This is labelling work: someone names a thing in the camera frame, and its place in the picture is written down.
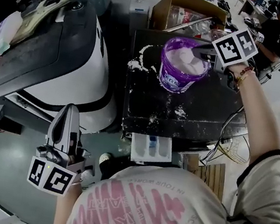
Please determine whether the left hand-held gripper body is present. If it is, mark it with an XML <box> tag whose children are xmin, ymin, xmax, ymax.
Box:
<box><xmin>25</xmin><ymin>139</ymin><xmax>91</xmax><ymax>201</ymax></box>

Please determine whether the white printed t-shirt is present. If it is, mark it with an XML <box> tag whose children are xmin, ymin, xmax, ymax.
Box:
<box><xmin>66</xmin><ymin>115</ymin><xmax>280</xmax><ymax>224</ymax></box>

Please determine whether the spilled white powder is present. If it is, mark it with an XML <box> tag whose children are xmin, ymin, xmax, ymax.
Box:
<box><xmin>126</xmin><ymin>41</ymin><xmax>165</xmax><ymax>76</ymax></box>

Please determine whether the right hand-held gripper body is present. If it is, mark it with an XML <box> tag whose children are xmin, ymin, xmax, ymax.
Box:
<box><xmin>201</xmin><ymin>22</ymin><xmax>262</xmax><ymax>74</ymax></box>

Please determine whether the open cardboard box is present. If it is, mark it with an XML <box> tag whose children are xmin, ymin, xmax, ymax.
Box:
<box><xmin>148</xmin><ymin>0</ymin><xmax>231</xmax><ymax>43</ymax></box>

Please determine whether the white water dispenser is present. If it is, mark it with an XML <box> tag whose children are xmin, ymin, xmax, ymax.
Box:
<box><xmin>125</xmin><ymin>0</ymin><xmax>153</xmax><ymax>32</ymax></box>

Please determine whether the yellow wire rack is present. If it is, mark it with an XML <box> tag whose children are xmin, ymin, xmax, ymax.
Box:
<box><xmin>214</xmin><ymin>132</ymin><xmax>254</xmax><ymax>166</ymax></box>

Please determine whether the wooden slat pallet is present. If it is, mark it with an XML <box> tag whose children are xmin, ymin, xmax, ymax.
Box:
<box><xmin>188</xmin><ymin>158</ymin><xmax>229</xmax><ymax>203</ymax></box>

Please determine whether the white detergent drawer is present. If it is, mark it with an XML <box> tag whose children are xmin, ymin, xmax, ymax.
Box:
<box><xmin>127</xmin><ymin>131</ymin><xmax>176</xmax><ymax>169</ymax></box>

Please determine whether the purple detergent powder bucket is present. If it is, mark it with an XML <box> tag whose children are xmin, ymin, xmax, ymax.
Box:
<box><xmin>155</xmin><ymin>34</ymin><xmax>215</xmax><ymax>99</ymax></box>

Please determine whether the white shoe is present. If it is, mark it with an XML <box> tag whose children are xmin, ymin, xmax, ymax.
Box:
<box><xmin>98</xmin><ymin>151</ymin><xmax>115</xmax><ymax>169</ymax></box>

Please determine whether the black cable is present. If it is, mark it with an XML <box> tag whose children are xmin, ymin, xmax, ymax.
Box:
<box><xmin>198</xmin><ymin>99</ymin><xmax>250</xmax><ymax>173</ymax></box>

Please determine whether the person's left forearm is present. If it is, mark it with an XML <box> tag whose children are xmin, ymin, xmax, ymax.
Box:
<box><xmin>52</xmin><ymin>176</ymin><xmax>85</xmax><ymax>224</ymax></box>

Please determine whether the black washing machine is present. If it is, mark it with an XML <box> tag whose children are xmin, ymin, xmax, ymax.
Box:
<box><xmin>115</xmin><ymin>26</ymin><xmax>262</xmax><ymax>157</ymax></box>

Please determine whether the beaded bracelet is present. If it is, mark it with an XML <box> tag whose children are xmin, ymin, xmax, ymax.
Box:
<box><xmin>234</xmin><ymin>62</ymin><xmax>258</xmax><ymax>87</ymax></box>

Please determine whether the white and black appliance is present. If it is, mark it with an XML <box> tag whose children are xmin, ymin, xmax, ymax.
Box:
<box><xmin>0</xmin><ymin>0</ymin><xmax>138</xmax><ymax>139</ymax></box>

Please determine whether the white detergent powder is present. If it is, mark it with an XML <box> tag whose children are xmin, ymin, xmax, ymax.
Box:
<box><xmin>163</xmin><ymin>42</ymin><xmax>211</xmax><ymax>75</ymax></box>

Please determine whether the person's right forearm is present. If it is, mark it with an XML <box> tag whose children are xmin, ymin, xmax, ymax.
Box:
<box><xmin>212</xmin><ymin>60</ymin><xmax>280</xmax><ymax>169</ymax></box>

